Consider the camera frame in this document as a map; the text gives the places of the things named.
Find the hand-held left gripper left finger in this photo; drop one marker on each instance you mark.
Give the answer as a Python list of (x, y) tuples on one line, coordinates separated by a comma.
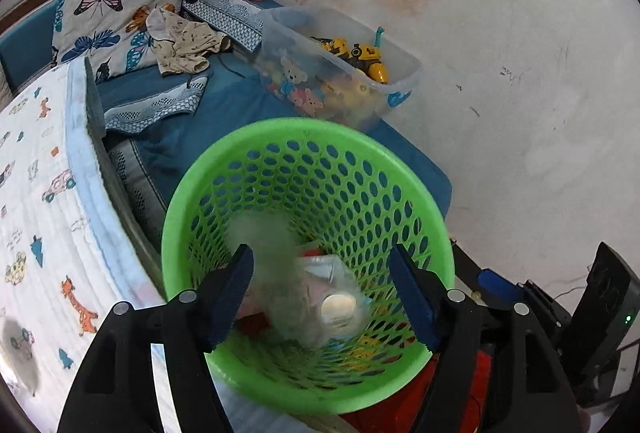
[(235, 293)]

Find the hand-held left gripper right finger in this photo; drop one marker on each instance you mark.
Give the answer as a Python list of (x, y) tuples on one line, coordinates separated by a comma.
[(415, 298)]

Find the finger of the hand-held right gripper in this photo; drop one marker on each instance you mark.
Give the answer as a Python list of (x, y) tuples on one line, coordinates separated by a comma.
[(495, 282), (462, 255)]

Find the clear plastic bottle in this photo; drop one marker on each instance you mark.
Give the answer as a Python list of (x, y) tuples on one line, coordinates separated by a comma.
[(300, 313)]

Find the green plastic mesh basket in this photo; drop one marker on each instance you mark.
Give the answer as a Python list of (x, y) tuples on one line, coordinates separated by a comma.
[(300, 129)]

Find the red box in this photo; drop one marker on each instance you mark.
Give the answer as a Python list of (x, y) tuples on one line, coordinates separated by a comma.
[(385, 408)]

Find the blue white patterned cloth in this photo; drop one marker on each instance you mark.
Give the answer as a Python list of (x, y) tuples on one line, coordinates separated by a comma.
[(155, 105), (230, 18)]

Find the printed white blanket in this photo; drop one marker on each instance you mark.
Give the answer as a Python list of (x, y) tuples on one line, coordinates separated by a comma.
[(40, 223)]

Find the yellow toy truck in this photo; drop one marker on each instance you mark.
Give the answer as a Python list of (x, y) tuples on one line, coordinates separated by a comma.
[(345, 48)]

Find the clear plastic storage box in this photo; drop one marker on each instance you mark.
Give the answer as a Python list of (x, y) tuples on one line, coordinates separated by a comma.
[(300, 53)]

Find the beige printed clothing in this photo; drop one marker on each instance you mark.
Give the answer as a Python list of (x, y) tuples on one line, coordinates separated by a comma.
[(185, 43)]

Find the large butterfly print pillow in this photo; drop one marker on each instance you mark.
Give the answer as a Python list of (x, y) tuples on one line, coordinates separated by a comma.
[(95, 28)]

